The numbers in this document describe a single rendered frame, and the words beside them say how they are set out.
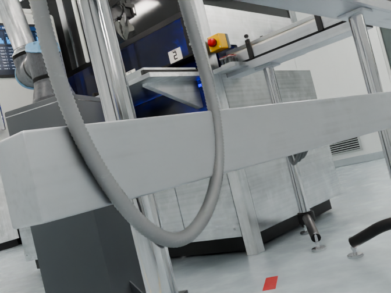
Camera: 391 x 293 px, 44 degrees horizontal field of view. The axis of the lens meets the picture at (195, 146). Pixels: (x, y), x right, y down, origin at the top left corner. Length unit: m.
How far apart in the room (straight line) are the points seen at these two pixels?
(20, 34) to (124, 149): 1.27
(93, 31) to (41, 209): 0.31
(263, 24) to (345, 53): 4.20
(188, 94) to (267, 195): 0.63
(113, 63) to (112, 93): 0.05
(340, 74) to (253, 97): 4.53
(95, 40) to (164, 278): 0.39
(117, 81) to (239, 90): 1.69
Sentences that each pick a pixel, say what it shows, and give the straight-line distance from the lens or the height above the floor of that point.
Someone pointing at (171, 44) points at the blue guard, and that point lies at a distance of 2.48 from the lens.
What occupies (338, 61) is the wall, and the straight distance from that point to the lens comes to 7.01.
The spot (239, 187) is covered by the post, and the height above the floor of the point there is 0.32.
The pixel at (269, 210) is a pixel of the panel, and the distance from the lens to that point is 2.44.
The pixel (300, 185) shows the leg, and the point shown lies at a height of 0.26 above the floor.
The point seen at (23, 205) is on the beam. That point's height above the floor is 0.46.
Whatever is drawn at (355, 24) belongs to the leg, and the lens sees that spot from 1.79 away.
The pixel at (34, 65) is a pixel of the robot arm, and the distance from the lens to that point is 1.79.
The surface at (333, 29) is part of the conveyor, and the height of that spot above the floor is 0.87.
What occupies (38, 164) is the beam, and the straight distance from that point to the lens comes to 0.65.
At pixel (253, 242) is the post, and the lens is 2.31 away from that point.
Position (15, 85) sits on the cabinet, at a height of 1.12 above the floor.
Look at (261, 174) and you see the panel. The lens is 2.43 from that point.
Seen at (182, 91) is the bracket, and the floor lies 0.81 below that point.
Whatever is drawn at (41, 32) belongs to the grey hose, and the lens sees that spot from 0.69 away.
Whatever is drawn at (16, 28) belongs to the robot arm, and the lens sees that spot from 1.96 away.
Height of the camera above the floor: 0.45
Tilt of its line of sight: 3 degrees up
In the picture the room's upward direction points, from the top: 14 degrees counter-clockwise
